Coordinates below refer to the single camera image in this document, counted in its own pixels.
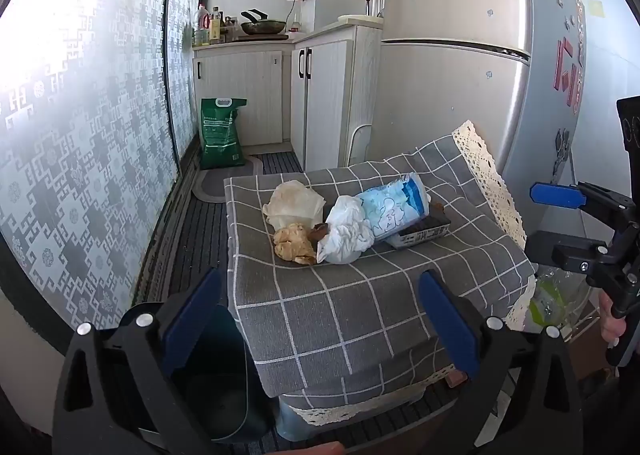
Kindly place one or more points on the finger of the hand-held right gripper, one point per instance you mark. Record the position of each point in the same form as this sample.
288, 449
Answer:
555, 247
552, 195

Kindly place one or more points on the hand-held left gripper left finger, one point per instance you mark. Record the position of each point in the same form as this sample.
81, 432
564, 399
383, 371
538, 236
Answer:
192, 322

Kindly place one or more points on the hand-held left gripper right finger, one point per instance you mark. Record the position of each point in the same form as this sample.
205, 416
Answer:
450, 330

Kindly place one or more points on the dark teal bin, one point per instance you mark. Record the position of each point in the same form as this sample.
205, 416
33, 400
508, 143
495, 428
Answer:
220, 385

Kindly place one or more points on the black plastic tray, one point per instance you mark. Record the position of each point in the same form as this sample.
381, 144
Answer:
425, 232

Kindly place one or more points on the brown paper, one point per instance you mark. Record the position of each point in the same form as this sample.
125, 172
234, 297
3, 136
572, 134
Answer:
292, 242

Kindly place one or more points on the blue white plastic wrapper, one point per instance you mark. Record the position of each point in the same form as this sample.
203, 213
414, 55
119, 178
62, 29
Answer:
390, 210

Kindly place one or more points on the white plastic bag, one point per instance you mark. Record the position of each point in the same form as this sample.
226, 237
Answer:
345, 230

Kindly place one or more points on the small brown ball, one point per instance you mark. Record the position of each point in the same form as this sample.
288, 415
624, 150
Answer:
319, 232

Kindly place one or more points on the beige paper napkin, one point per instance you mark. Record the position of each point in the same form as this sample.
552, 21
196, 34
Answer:
295, 202

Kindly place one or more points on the person's right hand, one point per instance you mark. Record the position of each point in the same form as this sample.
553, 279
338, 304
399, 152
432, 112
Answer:
610, 320

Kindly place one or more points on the dark fridge magnet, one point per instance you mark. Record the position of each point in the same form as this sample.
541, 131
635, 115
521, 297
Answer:
561, 150

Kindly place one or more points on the small pink box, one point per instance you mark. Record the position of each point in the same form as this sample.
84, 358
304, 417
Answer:
456, 378

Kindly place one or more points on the clear plastic bag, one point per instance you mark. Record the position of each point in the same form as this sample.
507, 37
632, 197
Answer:
550, 300

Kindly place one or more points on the grey striped carpet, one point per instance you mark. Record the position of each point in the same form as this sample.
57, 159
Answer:
200, 235

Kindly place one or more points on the grey checked tablecloth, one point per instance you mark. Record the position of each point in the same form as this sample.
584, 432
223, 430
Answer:
350, 310

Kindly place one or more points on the red fridge decoration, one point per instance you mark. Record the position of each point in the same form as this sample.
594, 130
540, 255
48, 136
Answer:
567, 65

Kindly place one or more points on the grey oval floor mat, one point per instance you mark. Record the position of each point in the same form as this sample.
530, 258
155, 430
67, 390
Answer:
215, 185

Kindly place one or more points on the light blue plastic stool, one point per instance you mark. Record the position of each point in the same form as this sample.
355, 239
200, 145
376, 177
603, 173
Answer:
290, 422

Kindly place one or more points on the silver refrigerator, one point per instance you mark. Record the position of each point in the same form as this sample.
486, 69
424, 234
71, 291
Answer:
450, 85

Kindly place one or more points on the green rice bag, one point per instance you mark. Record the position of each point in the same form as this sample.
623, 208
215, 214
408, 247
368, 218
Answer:
220, 135

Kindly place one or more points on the yellow sticky note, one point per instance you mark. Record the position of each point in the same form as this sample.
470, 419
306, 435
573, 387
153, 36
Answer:
596, 8

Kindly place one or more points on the white rounded plastic panel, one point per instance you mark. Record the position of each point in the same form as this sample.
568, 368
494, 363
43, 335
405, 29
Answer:
360, 145

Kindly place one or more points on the patterned frosted glass door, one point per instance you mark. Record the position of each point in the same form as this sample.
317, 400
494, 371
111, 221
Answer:
182, 60
75, 135

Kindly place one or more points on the low white kitchen cabinet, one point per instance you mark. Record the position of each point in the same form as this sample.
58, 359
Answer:
240, 95

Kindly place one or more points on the tall white kitchen cabinet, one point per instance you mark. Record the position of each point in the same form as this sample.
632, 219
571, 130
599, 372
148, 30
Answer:
325, 100

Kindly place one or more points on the yellow label bottle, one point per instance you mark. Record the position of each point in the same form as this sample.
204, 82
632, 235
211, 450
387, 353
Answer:
216, 27

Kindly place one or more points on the large cooking oil bottle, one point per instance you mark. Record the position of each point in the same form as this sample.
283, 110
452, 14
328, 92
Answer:
203, 25

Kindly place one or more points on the dark frying pan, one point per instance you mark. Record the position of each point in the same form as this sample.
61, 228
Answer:
262, 26

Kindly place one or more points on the small clear bottle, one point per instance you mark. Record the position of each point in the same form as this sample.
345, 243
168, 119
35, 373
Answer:
295, 25

